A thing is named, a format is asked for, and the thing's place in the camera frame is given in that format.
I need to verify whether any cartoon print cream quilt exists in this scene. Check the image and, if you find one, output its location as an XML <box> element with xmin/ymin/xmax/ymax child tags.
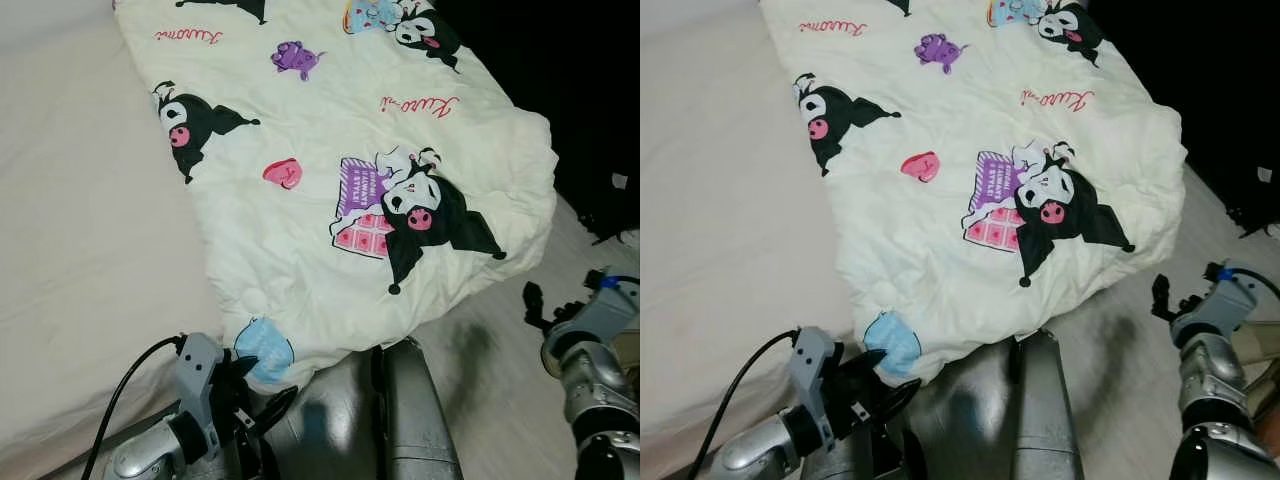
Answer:
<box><xmin>113</xmin><ymin>0</ymin><xmax>559</xmax><ymax>391</ymax></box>
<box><xmin>757</xmin><ymin>0</ymin><xmax>1189</xmax><ymax>386</ymax></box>

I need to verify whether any grey slide slipper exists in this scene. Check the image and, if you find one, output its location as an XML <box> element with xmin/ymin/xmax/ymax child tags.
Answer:
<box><xmin>612</xmin><ymin>330</ymin><xmax>641</xmax><ymax>376</ymax></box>
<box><xmin>1238</xmin><ymin>335</ymin><xmax>1280</xmax><ymax>401</ymax></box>

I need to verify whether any silver right robot leg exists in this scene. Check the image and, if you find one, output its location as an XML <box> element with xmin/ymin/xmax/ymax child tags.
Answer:
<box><xmin>372</xmin><ymin>337</ymin><xmax>463</xmax><ymax>480</ymax></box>
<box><xmin>1010</xmin><ymin>328</ymin><xmax>1091</xmax><ymax>480</ymax></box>

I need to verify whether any beige sheeted mattress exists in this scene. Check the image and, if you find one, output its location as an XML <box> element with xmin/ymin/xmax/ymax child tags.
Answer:
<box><xmin>0</xmin><ymin>0</ymin><xmax>251</xmax><ymax>461</ymax></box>
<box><xmin>640</xmin><ymin>0</ymin><xmax>881</xmax><ymax>451</ymax></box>

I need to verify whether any black cabinet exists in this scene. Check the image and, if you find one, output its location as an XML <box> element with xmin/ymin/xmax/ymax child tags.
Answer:
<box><xmin>1085</xmin><ymin>0</ymin><xmax>1280</xmax><ymax>231</ymax></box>
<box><xmin>435</xmin><ymin>0</ymin><xmax>641</xmax><ymax>241</ymax></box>

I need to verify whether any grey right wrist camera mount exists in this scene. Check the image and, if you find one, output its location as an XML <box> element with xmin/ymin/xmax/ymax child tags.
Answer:
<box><xmin>548</xmin><ymin>275</ymin><xmax>641</xmax><ymax>346</ymax></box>
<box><xmin>1172</xmin><ymin>265</ymin><xmax>1263</xmax><ymax>346</ymax></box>

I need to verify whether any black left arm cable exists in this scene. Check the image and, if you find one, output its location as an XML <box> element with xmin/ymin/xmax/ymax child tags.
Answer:
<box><xmin>80</xmin><ymin>335</ymin><xmax>189</xmax><ymax>480</ymax></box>
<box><xmin>690</xmin><ymin>328</ymin><xmax>801</xmax><ymax>480</ymax></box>

